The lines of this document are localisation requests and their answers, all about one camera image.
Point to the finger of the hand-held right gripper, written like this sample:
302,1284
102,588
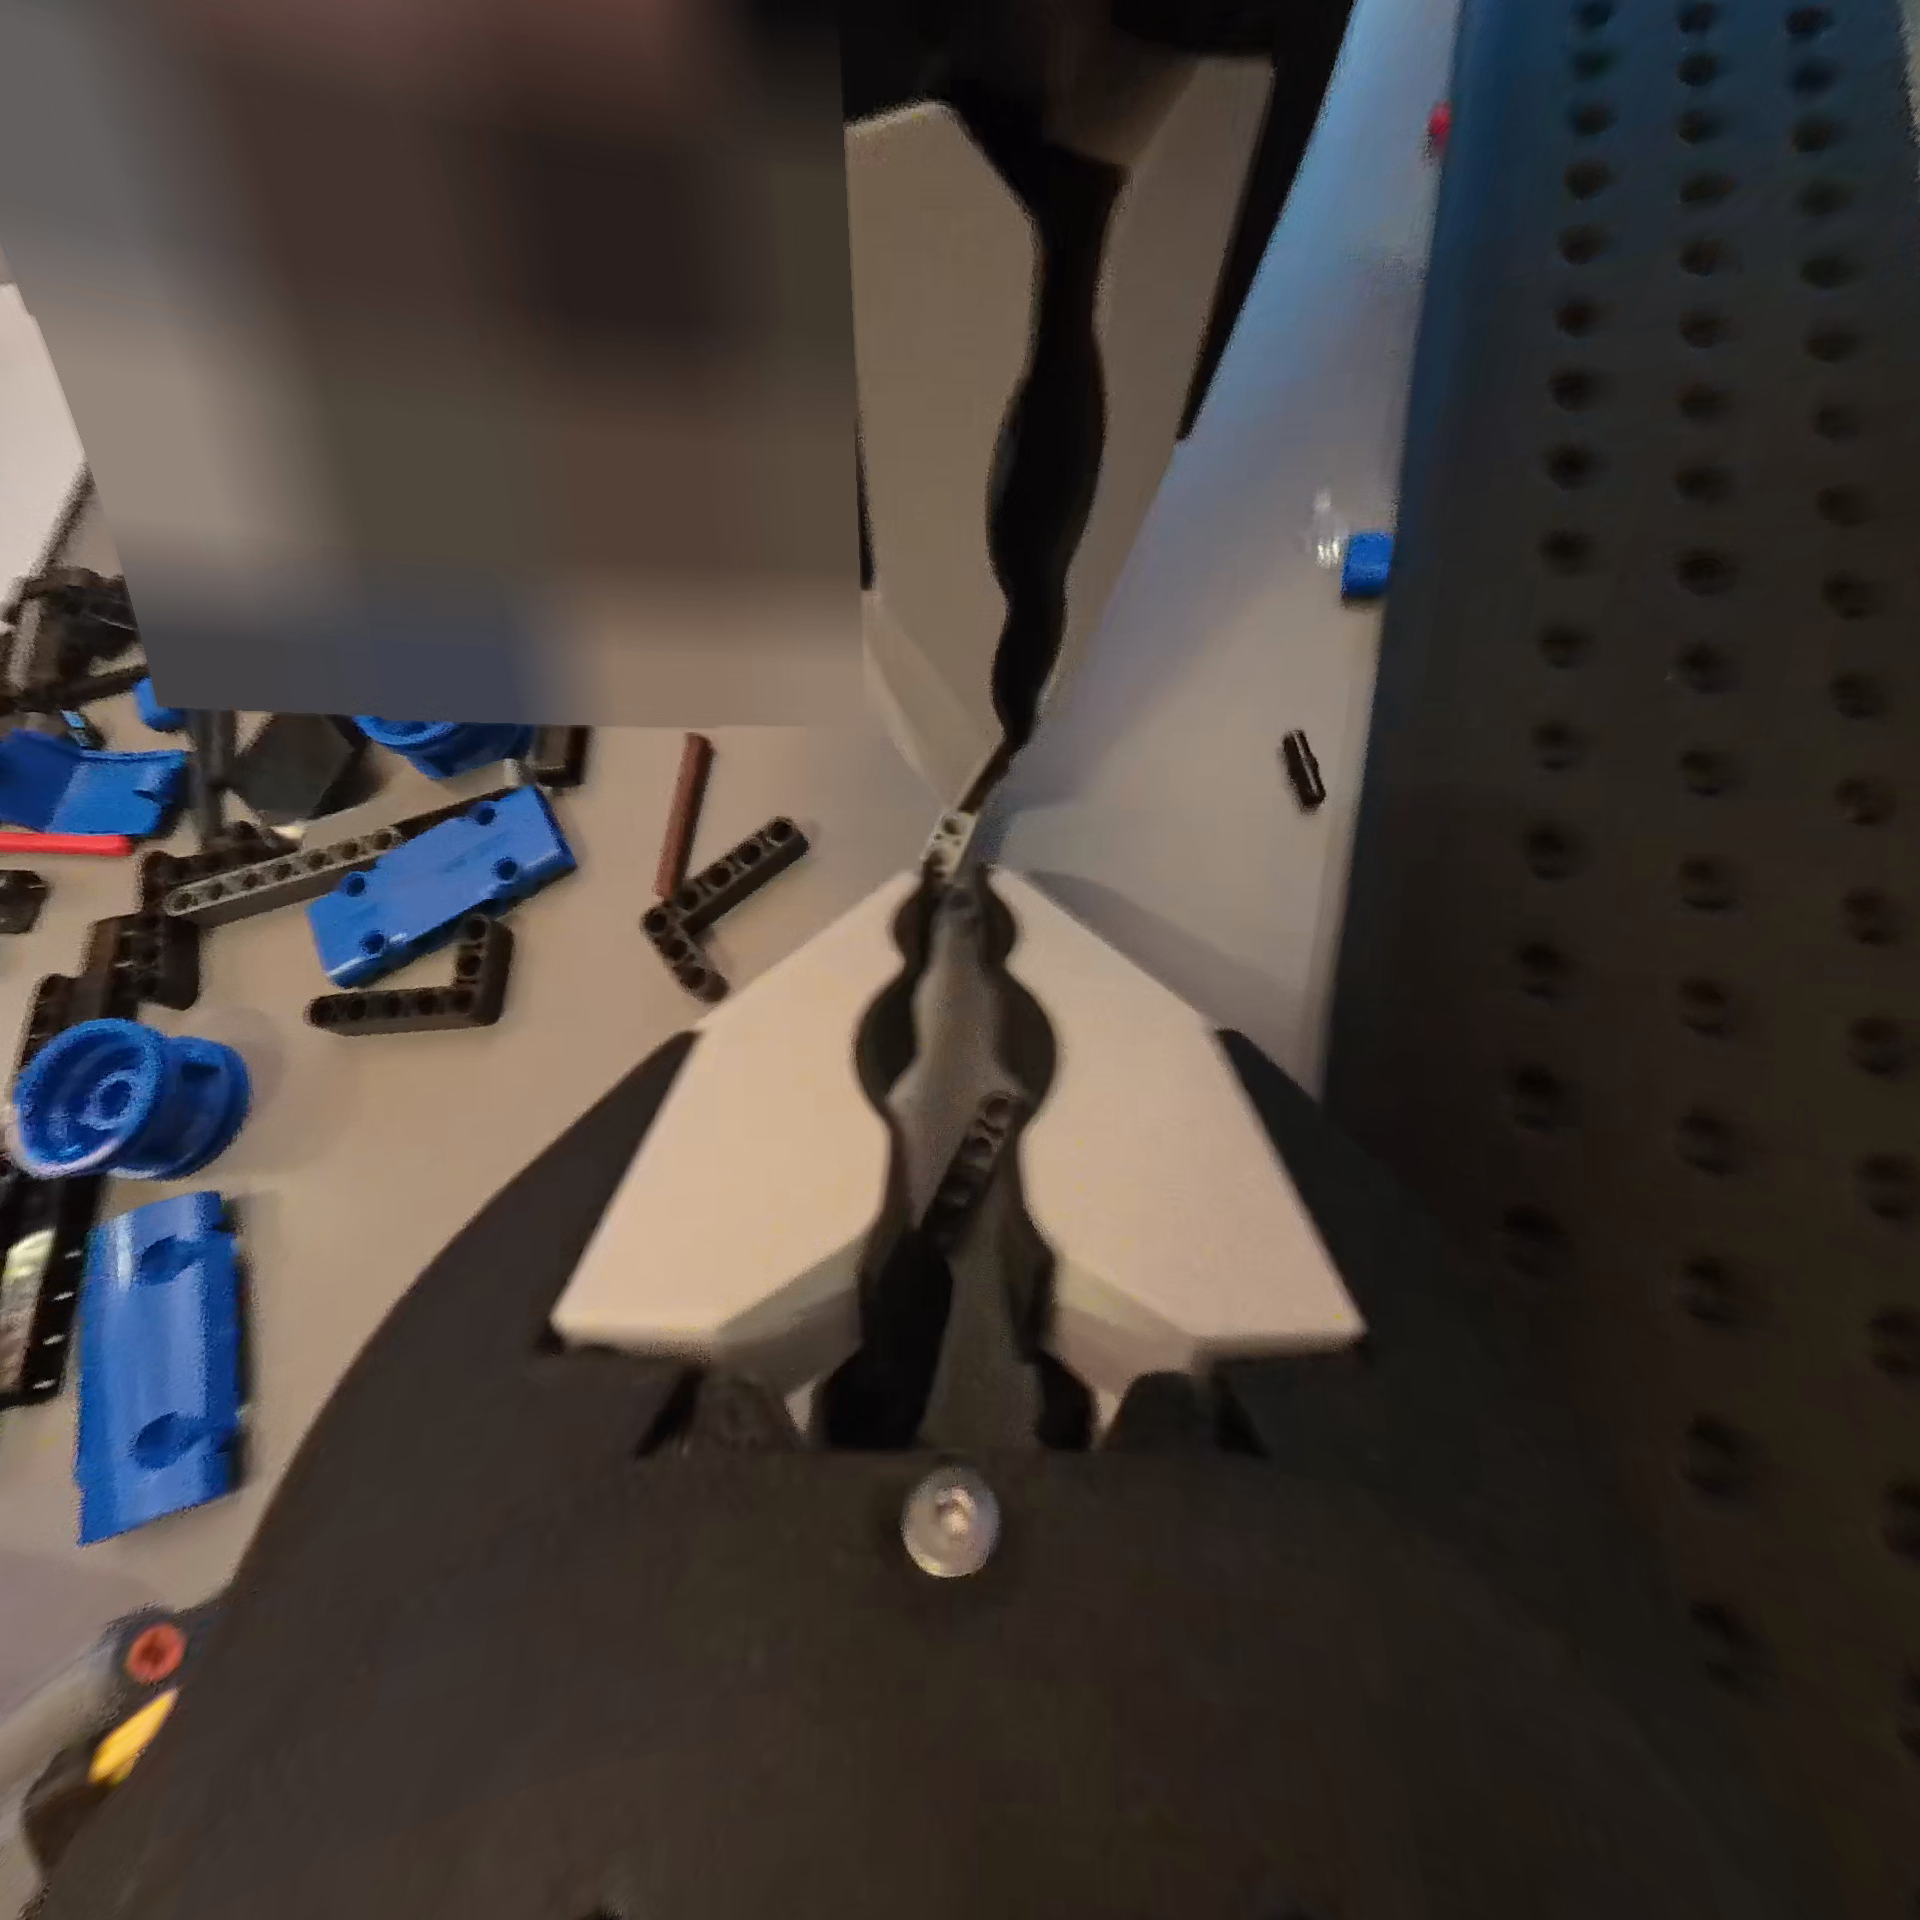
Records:
1185,224
930,376

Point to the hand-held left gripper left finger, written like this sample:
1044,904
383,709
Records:
721,1200

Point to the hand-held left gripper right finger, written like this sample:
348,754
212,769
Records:
1185,1200

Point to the light grey L beam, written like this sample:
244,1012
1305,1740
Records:
949,843

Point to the grey desk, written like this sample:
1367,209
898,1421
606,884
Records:
1201,721

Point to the black small L beam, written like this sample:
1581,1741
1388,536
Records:
967,1185

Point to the black large L beam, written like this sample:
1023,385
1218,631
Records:
681,931

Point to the clear plastic scrap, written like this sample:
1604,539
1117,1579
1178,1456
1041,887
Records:
1328,523

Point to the brown axle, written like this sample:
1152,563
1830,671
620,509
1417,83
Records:
684,818

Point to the blue small block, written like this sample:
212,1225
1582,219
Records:
1367,568

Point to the blue flat panel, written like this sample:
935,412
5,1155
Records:
159,1349
434,884

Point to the black pin connector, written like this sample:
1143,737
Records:
1305,769

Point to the blue wheel rim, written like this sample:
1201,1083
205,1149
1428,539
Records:
89,1096
441,743

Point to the dark grey thin beam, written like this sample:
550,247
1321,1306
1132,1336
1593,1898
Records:
285,874

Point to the red axle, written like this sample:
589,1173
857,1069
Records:
61,843

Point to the blue hinged panel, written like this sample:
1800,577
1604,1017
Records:
89,779

